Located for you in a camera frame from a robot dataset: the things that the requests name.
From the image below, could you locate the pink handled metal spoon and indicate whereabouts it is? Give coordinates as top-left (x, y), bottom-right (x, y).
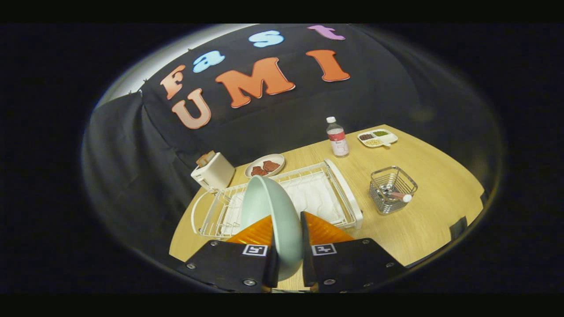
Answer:
top-left (379, 185), bottom-right (413, 203)

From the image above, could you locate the small white plate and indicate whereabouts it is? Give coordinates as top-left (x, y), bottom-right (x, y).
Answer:
top-left (245, 154), bottom-right (286, 178)

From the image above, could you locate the white wire dish rack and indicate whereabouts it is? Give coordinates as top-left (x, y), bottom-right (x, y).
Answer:
top-left (190, 159), bottom-right (364, 240)

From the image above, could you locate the clear plastic water bottle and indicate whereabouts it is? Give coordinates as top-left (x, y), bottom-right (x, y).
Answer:
top-left (327, 117), bottom-right (349, 158)

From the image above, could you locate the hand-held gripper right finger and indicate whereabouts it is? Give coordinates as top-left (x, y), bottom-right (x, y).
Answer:
top-left (301, 211), bottom-right (408, 293)

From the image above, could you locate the black backdrop cloth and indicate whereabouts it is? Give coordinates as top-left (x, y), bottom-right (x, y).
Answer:
top-left (82, 24), bottom-right (503, 265)

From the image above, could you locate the white divided dish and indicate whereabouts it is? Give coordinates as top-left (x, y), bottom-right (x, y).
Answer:
top-left (357, 129), bottom-right (398, 148)

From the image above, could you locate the pale green plate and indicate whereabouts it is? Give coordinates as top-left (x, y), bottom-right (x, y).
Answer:
top-left (240, 175), bottom-right (304, 281)

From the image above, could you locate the white toaster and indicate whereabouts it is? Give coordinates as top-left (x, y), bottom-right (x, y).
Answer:
top-left (191, 152), bottom-right (236, 192)

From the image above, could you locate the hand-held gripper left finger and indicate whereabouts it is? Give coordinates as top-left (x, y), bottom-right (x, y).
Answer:
top-left (176, 215), bottom-right (279, 293)

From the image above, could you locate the small black clamp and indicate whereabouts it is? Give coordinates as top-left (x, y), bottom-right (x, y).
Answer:
top-left (449, 217), bottom-right (468, 240)

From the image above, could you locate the metal wire basket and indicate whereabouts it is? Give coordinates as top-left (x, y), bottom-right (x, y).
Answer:
top-left (369, 166), bottom-right (418, 215)

